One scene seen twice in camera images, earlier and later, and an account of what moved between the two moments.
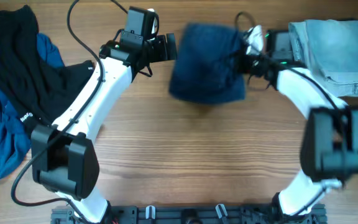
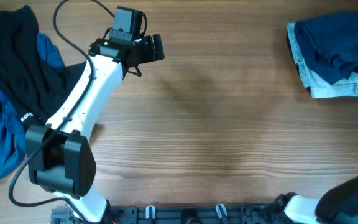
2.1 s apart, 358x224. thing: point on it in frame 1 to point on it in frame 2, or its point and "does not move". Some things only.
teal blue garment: [7, 142] does not move
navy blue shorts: [204, 70] to [339, 45]
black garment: [33, 89] does not move
